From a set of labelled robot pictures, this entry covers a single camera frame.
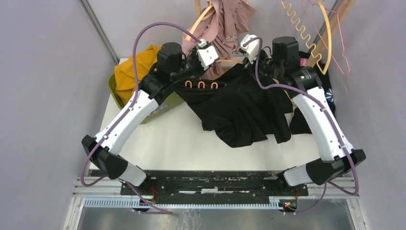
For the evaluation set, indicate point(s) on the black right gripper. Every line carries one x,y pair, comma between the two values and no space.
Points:
262,53

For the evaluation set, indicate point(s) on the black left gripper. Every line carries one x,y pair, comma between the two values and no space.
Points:
202,72

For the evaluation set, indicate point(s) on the cream hanger of yellow skirt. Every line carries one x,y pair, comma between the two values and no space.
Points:
296,22

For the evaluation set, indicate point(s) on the yellow skirt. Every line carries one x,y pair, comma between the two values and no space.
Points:
125,76

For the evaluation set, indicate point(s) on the black skirt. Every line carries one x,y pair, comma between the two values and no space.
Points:
240,112

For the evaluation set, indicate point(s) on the pink wire hanger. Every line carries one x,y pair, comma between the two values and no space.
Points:
312,61

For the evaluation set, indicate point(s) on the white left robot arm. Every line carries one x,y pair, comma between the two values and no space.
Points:
103,149

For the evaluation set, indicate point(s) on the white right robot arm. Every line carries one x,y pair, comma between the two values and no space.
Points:
283,69

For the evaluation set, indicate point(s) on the pink pleated skirt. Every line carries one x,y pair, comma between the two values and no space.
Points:
233,19

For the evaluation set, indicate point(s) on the small pink cloth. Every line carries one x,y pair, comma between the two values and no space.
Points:
304,62

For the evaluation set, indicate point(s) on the olive green plastic basket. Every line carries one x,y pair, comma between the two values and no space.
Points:
172,101

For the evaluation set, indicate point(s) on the aluminium corner profile right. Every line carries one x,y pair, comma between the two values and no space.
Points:
331,26

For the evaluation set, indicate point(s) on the aluminium corner profile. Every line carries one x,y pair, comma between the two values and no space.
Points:
99,30
331,26

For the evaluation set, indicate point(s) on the aluminium corner profile left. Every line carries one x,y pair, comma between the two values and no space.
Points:
99,30

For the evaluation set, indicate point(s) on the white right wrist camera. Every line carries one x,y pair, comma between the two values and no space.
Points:
250,46

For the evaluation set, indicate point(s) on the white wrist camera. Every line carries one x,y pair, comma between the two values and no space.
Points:
250,46
207,54

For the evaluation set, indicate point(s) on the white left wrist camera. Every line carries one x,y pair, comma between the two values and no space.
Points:
207,54

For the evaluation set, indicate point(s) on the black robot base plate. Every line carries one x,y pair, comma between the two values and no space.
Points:
216,187

